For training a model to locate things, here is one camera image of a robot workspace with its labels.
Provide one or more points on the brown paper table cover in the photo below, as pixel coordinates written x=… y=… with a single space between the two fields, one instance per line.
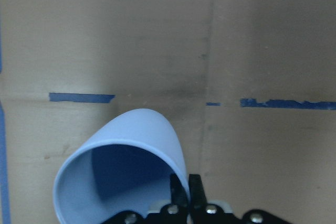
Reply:
x=70 y=66

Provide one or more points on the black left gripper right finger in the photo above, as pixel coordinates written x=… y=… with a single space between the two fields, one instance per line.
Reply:
x=204 y=211

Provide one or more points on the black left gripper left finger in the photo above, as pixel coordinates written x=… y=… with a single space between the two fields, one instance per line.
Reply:
x=174 y=211

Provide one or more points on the blue plastic cup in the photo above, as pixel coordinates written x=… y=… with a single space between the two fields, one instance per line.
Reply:
x=126 y=165

